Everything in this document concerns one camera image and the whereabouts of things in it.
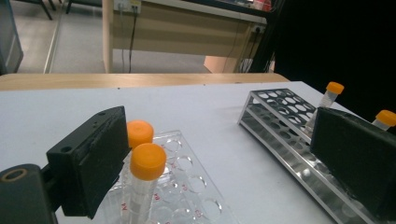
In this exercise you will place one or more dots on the metal tube rack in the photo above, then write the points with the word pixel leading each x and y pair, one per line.
pixel 280 124

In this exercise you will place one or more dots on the orange-capped clear tube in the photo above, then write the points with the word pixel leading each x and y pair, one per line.
pixel 334 88
pixel 140 132
pixel 386 118
pixel 148 161

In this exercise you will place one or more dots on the dark curtain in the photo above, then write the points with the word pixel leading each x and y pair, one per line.
pixel 342 46

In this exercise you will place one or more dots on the dark grey cabinet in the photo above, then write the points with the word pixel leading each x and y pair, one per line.
pixel 9 40

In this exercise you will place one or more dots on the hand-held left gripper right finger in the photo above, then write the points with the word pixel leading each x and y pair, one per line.
pixel 358 158

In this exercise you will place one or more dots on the light wooden desk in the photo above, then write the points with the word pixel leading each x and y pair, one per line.
pixel 186 34

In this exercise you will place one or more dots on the clear acrylic tube rack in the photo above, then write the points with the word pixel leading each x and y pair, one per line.
pixel 193 183

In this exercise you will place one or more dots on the white wall socket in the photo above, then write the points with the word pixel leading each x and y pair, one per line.
pixel 127 4

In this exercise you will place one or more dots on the red blurry object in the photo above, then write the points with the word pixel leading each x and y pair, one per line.
pixel 261 4

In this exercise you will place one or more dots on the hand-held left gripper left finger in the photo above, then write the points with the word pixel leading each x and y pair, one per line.
pixel 90 161

